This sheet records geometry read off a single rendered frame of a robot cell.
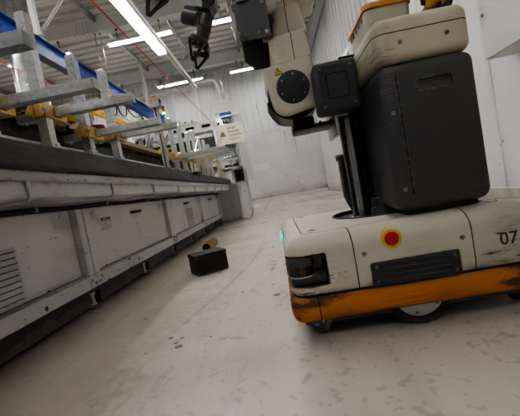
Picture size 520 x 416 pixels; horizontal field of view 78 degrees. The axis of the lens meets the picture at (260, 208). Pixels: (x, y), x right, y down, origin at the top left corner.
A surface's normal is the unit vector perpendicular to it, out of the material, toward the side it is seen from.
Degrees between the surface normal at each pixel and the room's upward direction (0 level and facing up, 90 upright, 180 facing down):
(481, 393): 0
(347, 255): 90
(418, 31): 90
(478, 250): 90
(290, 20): 90
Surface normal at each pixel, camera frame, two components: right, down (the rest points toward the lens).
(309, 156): -0.05, 0.06
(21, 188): 0.98, -0.18
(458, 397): -0.18, -0.98
